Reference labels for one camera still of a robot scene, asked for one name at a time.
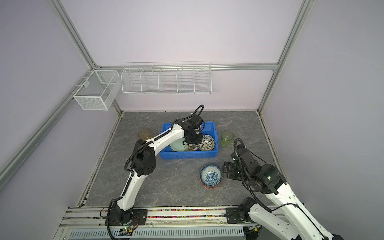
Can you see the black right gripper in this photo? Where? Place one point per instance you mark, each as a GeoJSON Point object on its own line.
{"type": "Point", "coordinates": [230, 167]}

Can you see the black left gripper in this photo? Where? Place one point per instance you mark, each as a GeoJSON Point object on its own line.
{"type": "Point", "coordinates": [198, 142]}

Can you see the green flower plate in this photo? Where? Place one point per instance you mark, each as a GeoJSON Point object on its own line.
{"type": "Point", "coordinates": [181, 146]}

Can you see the green leaf patterned bowl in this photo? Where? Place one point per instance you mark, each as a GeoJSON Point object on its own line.
{"type": "Point", "coordinates": [207, 144]}

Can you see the blue rose pattern bowl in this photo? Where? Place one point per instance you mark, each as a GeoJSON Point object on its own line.
{"type": "Point", "coordinates": [211, 175]}

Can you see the red rimmed bottom bowl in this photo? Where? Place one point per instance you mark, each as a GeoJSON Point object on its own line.
{"type": "Point", "coordinates": [211, 187]}

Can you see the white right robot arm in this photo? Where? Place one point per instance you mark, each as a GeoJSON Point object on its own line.
{"type": "Point", "coordinates": [272, 204]}

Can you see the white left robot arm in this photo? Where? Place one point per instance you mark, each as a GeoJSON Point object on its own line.
{"type": "Point", "coordinates": [142, 162]}

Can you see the green glass cup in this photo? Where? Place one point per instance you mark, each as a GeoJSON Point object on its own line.
{"type": "Point", "coordinates": [227, 138]}

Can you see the amber glass cup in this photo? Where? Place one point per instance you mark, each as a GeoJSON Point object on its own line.
{"type": "Point", "coordinates": [145, 134]}

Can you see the white mesh basket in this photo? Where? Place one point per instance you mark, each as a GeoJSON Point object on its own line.
{"type": "Point", "coordinates": [99, 90]}

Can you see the white wire rack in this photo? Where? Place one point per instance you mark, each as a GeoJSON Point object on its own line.
{"type": "Point", "coordinates": [166, 78]}

